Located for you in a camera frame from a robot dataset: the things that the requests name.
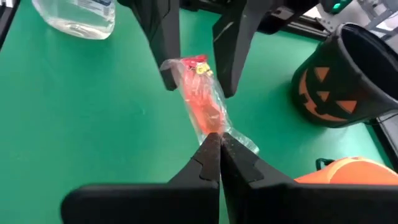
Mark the clear gummy candy packet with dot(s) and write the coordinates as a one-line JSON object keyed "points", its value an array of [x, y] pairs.
{"points": [[205, 102]]}

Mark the green table mat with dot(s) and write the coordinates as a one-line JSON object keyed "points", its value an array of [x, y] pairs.
{"points": [[62, 124]]}

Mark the clear spray bottle red top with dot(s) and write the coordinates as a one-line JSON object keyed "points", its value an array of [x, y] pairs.
{"points": [[77, 18]]}

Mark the orange pumpkin face bucket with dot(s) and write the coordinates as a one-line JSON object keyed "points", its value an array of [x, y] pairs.
{"points": [[357, 172]]}

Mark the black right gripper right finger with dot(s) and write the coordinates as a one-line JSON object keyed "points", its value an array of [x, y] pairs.
{"points": [[280, 205]]}

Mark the silver mounting bracket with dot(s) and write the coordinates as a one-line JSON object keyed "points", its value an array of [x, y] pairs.
{"points": [[329, 22]]}

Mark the black pumpkin face bucket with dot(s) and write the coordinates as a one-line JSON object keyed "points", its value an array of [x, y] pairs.
{"points": [[367, 77]]}

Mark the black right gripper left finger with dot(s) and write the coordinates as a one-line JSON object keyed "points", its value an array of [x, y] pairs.
{"points": [[174, 205]]}

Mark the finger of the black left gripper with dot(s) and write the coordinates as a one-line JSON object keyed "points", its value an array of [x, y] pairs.
{"points": [[236, 46], [161, 31]]}

